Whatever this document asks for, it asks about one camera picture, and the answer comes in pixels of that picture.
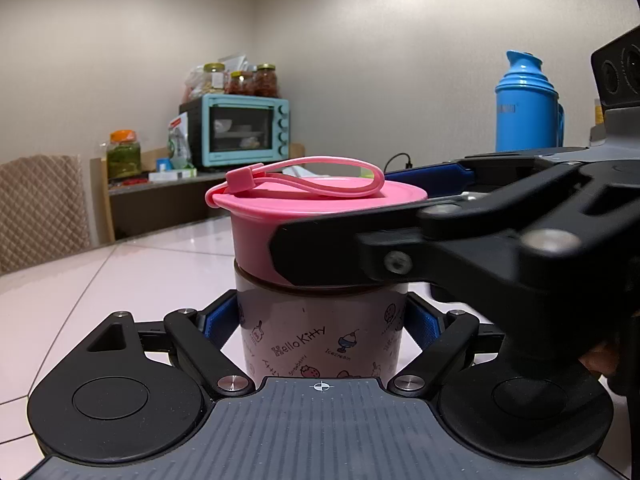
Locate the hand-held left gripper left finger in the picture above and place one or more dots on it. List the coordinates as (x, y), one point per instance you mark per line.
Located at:
(216, 319)

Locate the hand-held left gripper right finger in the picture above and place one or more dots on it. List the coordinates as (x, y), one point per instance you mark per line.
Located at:
(425, 322)

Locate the large red pickle jar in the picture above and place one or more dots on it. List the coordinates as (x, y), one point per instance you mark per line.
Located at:
(266, 81)

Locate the blue thermos flask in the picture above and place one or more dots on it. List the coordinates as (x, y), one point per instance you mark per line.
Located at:
(525, 110)

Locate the white paper boxes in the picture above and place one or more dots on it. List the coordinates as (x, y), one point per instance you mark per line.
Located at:
(237, 62)

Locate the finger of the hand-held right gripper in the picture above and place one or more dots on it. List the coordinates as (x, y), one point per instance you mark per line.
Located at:
(440, 172)
(320, 255)

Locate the wooden side table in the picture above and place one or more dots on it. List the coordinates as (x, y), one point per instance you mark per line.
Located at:
(150, 210)

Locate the clear plastic bag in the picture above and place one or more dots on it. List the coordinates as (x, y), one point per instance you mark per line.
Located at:
(194, 85)

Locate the glass jar with pale contents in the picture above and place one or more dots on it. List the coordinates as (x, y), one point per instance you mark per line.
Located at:
(215, 79)

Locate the green jar with orange lid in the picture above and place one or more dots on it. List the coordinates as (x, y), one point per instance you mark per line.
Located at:
(124, 157)

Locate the quilted beige chair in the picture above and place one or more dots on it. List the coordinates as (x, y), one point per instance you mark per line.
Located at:
(42, 210)

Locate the red tool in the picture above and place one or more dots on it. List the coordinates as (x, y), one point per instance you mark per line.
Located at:
(127, 182)

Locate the small red pickle jar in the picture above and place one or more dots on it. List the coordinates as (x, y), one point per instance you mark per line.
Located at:
(241, 84)

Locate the flat white box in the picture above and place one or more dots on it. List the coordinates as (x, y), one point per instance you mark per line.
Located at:
(172, 175)

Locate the white printed bottle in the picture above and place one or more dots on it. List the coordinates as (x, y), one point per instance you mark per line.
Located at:
(310, 320)

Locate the teal toaster oven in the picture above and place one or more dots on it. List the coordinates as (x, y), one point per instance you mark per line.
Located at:
(240, 130)

